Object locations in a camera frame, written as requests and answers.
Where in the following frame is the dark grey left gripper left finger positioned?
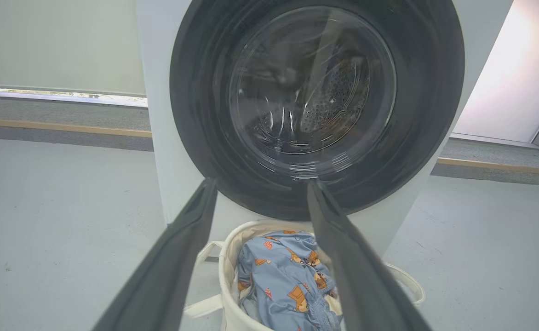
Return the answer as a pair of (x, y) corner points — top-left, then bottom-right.
(92, 178), (218, 331)

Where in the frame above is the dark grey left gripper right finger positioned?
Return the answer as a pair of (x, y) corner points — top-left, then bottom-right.
(306, 180), (431, 331)

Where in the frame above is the blue bear print clothing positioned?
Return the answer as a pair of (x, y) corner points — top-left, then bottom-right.
(236, 230), (344, 331)

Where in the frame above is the black round glass washer door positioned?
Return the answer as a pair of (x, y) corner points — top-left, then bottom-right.
(169, 0), (465, 222)

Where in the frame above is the cream fabric laundry basket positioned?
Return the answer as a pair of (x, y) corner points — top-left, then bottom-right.
(183, 219), (426, 331)

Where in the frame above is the white washing machine body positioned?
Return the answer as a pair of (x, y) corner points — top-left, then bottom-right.
(135, 0), (514, 258)

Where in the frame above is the window with white blind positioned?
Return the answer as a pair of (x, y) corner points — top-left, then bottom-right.
(0, 0), (148, 108)

